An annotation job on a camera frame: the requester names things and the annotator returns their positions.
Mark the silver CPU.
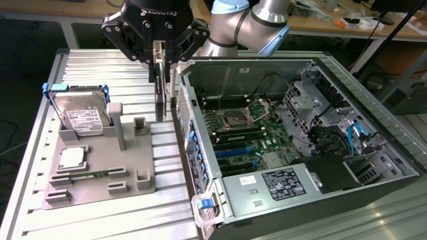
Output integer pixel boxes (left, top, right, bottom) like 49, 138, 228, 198
57, 147, 87, 170

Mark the black looped wire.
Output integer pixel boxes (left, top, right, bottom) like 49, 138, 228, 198
249, 72, 293, 97

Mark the black plastic shroud box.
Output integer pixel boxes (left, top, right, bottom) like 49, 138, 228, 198
291, 157, 364, 195

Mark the grey disk bay bracket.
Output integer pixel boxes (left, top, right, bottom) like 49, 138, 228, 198
341, 149, 391, 186

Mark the blue disk wire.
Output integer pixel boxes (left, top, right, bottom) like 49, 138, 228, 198
344, 119, 368, 157

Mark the black expansion slot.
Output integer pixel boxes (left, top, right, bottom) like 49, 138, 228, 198
219, 165, 260, 176
217, 159, 256, 168
212, 143, 251, 151

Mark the hard disk with blue carrier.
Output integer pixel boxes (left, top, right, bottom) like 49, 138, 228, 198
41, 83, 113, 137

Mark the blue expansion slot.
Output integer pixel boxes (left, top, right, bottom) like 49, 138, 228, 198
213, 148, 253, 158

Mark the wooden desk white frame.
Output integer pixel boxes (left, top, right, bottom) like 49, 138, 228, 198
0, 0, 215, 50
284, 0, 427, 75

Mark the green RAM stick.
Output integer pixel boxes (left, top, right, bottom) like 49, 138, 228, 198
52, 169, 123, 180

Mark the clear plastic bag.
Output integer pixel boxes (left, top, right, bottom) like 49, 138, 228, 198
312, 6, 335, 21

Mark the white tray black insert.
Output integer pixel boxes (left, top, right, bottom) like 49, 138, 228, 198
341, 16, 373, 31

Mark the thin metal locking lever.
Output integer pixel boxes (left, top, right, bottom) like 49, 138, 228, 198
216, 91, 225, 113

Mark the green circuit board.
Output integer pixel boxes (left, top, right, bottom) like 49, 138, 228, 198
289, 1, 316, 17

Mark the silver perforated drive cage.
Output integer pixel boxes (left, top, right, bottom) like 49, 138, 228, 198
283, 79, 337, 133

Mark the black slanted pole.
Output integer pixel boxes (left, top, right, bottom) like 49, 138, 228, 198
347, 0, 420, 71

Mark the dark grey floor cabinet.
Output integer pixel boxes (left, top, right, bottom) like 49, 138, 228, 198
379, 74, 427, 116

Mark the silver chipset heatsink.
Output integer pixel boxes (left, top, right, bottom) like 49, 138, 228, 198
261, 152, 288, 169

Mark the black computer monitor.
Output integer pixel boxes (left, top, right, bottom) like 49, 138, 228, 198
368, 0, 427, 26

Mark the green motherboard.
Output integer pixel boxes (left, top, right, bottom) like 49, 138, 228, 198
199, 96, 301, 176

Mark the grey parts rack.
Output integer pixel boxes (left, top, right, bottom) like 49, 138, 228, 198
40, 101, 157, 211

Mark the silver socket cover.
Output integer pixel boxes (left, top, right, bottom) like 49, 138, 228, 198
244, 98, 273, 123

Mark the green graphics card black cooler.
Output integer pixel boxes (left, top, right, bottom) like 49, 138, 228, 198
148, 40, 169, 123

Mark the CPU socket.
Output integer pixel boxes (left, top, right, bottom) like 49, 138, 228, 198
221, 109, 249, 131

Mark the grey power supply unit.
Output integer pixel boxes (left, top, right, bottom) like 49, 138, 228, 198
220, 162, 325, 219

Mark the open black PC case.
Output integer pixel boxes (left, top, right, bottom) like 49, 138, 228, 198
169, 56, 427, 240

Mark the RAM stick with black label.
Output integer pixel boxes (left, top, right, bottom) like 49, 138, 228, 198
215, 131, 267, 145

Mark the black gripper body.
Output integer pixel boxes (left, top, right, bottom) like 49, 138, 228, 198
120, 0, 195, 33

